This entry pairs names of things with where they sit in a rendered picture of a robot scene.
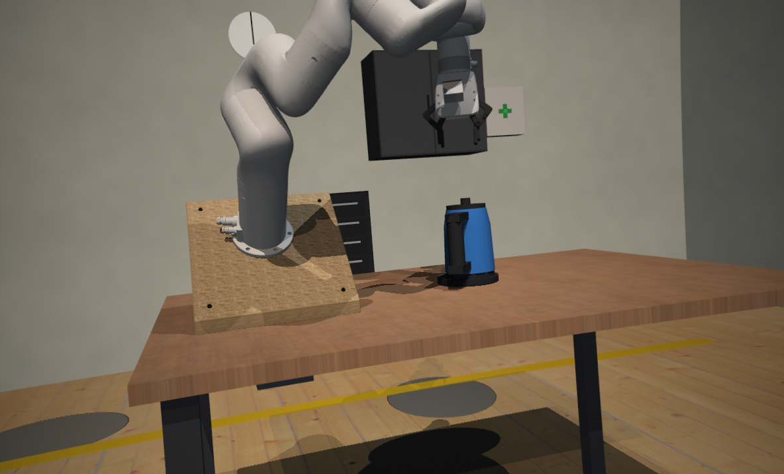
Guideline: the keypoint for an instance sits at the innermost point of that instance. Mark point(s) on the blue kettle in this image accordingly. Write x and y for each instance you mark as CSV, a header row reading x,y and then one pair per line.
x,y
468,245

